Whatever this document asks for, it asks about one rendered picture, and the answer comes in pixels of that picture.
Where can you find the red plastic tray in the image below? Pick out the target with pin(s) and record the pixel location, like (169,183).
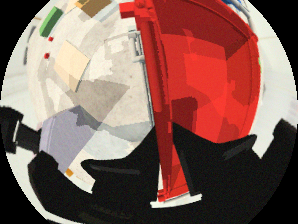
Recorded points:
(203,72)

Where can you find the orange open-top tray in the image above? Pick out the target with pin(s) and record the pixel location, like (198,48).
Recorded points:
(91,7)

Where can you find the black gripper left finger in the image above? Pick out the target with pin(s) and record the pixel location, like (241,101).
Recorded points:
(141,167)

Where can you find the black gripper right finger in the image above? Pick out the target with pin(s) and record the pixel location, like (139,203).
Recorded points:
(200,158)

